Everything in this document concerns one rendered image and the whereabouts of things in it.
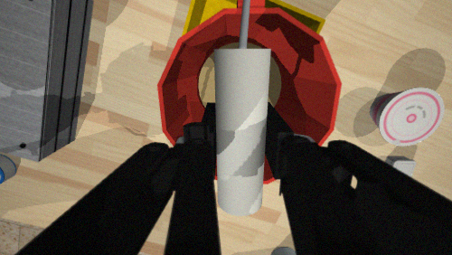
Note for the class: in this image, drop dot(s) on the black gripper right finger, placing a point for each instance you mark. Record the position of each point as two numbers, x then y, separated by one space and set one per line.
405 216

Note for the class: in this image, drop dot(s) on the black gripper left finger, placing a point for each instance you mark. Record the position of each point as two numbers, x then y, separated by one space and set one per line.
117 215

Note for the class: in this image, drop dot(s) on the white bottle with blue cap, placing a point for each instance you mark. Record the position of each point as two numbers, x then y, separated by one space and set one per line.
283 251

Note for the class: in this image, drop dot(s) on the yellow square tray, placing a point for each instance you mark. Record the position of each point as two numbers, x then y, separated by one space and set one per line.
201 10

